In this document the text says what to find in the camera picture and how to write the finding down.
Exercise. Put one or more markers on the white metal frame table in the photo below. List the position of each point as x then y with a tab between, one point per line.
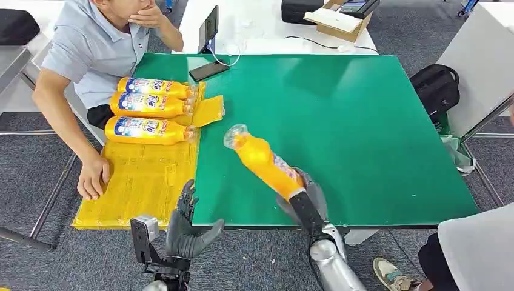
478	92

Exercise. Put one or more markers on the black device with screen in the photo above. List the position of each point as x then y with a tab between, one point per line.
359	7

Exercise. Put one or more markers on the clear plastic bag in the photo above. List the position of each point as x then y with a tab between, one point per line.
455	154

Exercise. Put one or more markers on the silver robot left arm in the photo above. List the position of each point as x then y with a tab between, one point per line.
172	277

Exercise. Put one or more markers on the orange drink bottle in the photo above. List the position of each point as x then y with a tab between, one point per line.
152	85
148	105
148	130
261	160

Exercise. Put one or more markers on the blue metal frame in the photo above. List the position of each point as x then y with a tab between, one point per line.
469	7

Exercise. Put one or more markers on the seated person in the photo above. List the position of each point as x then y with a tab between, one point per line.
92	52

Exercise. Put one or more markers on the standing person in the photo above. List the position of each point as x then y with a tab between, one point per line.
478	249

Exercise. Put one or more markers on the black backpack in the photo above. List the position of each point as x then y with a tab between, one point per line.
435	90

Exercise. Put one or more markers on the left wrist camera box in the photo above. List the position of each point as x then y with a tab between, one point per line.
144	235

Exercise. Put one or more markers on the grey metal frame table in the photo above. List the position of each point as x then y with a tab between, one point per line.
12	60

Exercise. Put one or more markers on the green table mat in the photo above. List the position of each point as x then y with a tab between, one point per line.
361	140

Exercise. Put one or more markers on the black standing tablet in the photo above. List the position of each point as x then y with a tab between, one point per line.
208	30

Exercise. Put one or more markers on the yellow sheet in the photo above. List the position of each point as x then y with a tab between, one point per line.
136	184

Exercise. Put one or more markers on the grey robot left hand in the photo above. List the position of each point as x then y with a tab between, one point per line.
180	237

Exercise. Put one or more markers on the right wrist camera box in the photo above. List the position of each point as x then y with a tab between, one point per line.
305	213

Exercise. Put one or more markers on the cardboard box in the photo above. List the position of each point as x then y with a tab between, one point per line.
341	32

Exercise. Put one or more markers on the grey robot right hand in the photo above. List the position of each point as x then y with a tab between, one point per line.
319	199

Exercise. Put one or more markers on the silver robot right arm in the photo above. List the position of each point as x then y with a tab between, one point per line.
333	265

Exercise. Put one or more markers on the black seat cushion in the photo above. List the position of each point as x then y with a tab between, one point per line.
18	26

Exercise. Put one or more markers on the black smartphone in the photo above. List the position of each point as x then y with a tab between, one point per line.
208	71

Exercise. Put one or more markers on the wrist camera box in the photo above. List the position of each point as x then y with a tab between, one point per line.
305	213
144	235

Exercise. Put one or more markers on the black pouch bag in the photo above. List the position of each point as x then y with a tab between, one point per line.
299	11

